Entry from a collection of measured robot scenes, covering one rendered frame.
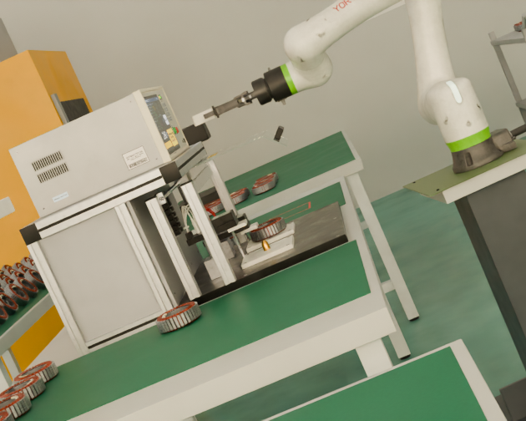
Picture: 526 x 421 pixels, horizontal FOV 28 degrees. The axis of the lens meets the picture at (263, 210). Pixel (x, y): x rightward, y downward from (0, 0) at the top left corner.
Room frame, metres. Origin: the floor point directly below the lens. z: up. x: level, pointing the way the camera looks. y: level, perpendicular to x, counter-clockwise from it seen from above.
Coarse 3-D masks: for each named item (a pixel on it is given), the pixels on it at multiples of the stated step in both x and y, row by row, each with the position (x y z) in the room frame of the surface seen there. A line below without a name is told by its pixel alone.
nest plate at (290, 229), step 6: (288, 228) 3.07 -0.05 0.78; (294, 228) 3.07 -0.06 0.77; (276, 234) 3.06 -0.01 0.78; (282, 234) 3.02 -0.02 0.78; (288, 234) 3.02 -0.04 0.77; (264, 240) 3.05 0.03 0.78; (270, 240) 3.02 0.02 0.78; (276, 240) 3.02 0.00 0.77; (252, 246) 3.03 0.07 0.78; (258, 246) 3.02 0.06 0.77
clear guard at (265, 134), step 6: (264, 132) 3.19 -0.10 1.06; (270, 132) 3.28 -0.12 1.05; (252, 138) 3.14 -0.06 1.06; (258, 138) 3.05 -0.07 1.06; (264, 138) 3.05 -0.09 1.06; (270, 138) 3.07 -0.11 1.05; (282, 138) 3.24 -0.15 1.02; (234, 144) 3.29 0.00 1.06; (240, 144) 3.11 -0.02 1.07; (246, 144) 3.06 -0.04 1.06; (282, 144) 3.05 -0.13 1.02; (222, 150) 3.20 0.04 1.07; (228, 150) 3.06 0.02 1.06; (216, 156) 3.07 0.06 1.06; (198, 162) 3.14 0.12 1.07; (204, 162) 3.07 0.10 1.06
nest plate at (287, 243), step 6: (282, 240) 2.90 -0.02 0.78; (288, 240) 2.86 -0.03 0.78; (270, 246) 2.88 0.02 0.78; (276, 246) 2.83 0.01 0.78; (282, 246) 2.79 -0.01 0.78; (288, 246) 2.77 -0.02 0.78; (252, 252) 2.92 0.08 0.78; (258, 252) 2.87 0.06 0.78; (264, 252) 2.83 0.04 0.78; (270, 252) 2.78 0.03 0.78; (276, 252) 2.78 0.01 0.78; (246, 258) 2.86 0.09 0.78; (252, 258) 2.82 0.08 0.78; (258, 258) 2.78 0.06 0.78; (264, 258) 2.78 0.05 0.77; (246, 264) 2.79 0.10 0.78; (252, 264) 2.78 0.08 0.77
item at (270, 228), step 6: (264, 222) 3.14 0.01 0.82; (270, 222) 3.12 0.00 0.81; (276, 222) 3.05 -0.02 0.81; (282, 222) 3.07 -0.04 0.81; (258, 228) 3.06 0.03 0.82; (264, 228) 3.04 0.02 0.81; (270, 228) 3.04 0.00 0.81; (276, 228) 3.05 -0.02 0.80; (282, 228) 3.06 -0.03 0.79; (252, 234) 3.06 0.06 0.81; (258, 234) 3.05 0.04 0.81; (264, 234) 3.04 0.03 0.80; (270, 234) 3.05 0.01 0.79; (252, 240) 3.08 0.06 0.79; (258, 240) 3.05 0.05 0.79
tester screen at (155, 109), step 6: (150, 102) 2.88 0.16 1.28; (156, 102) 2.98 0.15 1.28; (150, 108) 2.84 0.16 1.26; (156, 108) 2.94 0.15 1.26; (156, 114) 2.88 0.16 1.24; (162, 114) 2.98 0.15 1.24; (156, 120) 2.84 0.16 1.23; (162, 126) 2.89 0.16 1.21; (168, 126) 2.99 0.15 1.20; (162, 138) 2.81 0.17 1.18; (168, 138) 2.90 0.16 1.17; (168, 150) 2.81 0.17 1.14
